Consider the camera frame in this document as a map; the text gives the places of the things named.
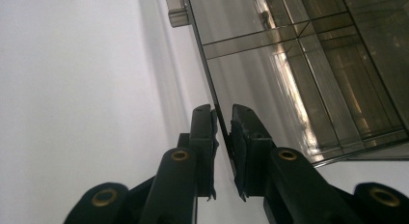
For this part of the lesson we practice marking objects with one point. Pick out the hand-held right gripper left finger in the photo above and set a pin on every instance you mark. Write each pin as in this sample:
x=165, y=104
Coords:
x=201, y=146

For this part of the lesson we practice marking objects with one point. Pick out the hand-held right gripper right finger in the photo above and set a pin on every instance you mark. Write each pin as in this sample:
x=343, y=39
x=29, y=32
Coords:
x=252, y=146

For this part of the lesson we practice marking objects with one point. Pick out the smoked clear drawer box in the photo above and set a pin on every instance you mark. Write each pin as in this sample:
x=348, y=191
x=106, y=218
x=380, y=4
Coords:
x=289, y=72

